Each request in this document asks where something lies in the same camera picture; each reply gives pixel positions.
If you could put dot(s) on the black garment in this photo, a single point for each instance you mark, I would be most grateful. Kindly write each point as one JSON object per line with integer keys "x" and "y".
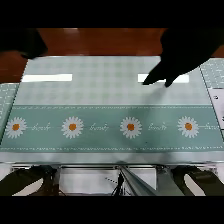
{"x": 186, "y": 50}
{"x": 23, "y": 41}

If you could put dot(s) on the silver frame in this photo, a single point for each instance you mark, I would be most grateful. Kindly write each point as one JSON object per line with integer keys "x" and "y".
{"x": 140, "y": 183}

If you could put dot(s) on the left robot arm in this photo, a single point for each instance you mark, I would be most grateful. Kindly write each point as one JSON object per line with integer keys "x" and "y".
{"x": 20, "y": 180}

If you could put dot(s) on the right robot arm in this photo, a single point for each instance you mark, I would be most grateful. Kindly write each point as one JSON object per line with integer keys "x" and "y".
{"x": 200, "y": 178}

